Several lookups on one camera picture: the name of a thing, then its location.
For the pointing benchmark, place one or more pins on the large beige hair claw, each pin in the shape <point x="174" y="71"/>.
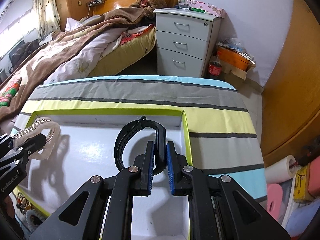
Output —
<point x="45" y="126"/>

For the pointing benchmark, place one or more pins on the black fitness band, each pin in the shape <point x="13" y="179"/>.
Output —
<point x="129" y="131"/>

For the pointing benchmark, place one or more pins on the white drawer nightstand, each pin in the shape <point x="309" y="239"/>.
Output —
<point x="185" y="41"/>

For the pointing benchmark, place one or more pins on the white paper roll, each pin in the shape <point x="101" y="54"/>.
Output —
<point x="281" y="171"/>

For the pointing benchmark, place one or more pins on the pink floral box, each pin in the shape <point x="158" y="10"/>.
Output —
<point x="208" y="8"/>

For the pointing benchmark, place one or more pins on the white quilt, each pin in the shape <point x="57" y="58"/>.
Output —
<point x="86" y="60"/>

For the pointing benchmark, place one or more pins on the patterned curtain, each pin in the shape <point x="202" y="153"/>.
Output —
<point x="48" y="18"/>

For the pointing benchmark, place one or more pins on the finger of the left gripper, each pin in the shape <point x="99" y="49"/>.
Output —
<point x="25" y="149"/>

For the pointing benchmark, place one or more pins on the orange basin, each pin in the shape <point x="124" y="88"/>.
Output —
<point x="233" y="58"/>

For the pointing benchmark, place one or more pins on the striped table cloth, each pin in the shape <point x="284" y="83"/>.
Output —
<point x="218" y="130"/>

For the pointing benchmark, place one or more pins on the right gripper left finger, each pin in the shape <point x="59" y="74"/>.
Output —
<point x="102" y="207"/>

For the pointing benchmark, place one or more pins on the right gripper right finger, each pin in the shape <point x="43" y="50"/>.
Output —
<point x="219" y="208"/>

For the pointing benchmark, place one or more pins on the pink plastic bucket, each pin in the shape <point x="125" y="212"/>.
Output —
<point x="314" y="179"/>

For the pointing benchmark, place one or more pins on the brown blanket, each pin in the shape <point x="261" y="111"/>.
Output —
<point x="45" y="60"/>

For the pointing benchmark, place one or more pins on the wooden wardrobe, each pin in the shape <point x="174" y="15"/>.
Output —
<point x="291" y="95"/>

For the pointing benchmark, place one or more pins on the cola bottle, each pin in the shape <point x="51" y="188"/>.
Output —
<point x="215" y="67"/>

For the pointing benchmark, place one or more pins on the lime green tray box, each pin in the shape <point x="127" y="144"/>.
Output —
<point x="85" y="148"/>

